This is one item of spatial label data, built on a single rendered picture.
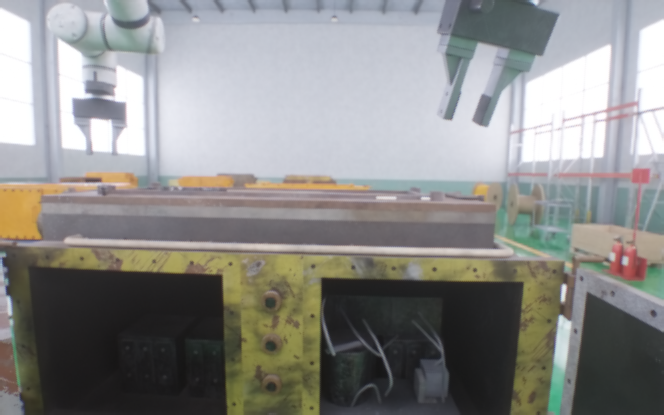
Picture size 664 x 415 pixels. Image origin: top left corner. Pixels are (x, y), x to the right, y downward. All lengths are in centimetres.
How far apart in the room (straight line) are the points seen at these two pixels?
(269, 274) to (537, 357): 72
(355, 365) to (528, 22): 89
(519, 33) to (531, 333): 75
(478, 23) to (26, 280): 119
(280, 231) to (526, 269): 64
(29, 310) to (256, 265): 66
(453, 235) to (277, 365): 58
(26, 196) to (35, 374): 371
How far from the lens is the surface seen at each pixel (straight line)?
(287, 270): 86
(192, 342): 126
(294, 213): 90
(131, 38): 99
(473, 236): 97
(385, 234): 91
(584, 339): 98
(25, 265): 120
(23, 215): 494
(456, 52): 48
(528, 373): 108
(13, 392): 62
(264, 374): 99
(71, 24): 103
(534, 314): 101
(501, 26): 49
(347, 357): 102
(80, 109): 114
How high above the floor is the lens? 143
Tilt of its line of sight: 6 degrees down
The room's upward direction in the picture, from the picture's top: 1 degrees clockwise
